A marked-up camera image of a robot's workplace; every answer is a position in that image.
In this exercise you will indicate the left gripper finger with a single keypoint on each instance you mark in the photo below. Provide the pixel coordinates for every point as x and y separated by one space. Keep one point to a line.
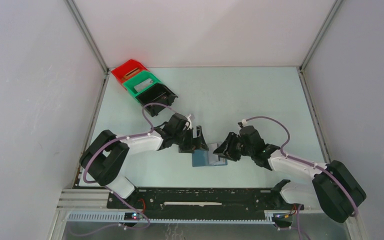
187 146
199 140

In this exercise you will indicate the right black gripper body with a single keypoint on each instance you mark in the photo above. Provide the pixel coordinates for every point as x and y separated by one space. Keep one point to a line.
245 150

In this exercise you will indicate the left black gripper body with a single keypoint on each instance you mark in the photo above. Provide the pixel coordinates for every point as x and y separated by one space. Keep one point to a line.
184 133

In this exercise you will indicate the blue card holder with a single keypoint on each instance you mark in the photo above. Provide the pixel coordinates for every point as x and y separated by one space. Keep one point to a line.
202 158

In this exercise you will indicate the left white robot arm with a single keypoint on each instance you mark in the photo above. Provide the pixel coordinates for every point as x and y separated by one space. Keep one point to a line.
105 156

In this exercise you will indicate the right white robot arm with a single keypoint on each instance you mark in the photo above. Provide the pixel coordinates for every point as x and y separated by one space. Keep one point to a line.
311 169

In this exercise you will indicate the white card in green bin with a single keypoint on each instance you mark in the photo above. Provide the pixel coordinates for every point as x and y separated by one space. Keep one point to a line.
143 85

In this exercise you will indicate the orange card in red bin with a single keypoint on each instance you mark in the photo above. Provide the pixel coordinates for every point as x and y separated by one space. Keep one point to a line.
132 73

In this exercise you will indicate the black plastic bin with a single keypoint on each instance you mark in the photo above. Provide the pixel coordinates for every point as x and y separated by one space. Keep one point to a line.
157 93

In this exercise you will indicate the green plastic bin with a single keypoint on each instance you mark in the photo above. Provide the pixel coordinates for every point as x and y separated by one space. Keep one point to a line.
140 82

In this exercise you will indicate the red plastic bin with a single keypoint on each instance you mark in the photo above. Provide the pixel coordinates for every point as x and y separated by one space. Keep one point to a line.
126 67

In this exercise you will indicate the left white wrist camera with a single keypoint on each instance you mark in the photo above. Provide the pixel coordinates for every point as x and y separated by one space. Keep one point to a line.
189 123

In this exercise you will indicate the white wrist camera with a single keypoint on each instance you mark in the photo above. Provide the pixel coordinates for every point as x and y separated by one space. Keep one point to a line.
189 123
242 123

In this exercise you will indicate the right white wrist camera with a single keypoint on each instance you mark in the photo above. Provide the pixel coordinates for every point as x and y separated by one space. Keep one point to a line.
242 123

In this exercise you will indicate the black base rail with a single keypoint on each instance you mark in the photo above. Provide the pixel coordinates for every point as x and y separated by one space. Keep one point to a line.
250 205

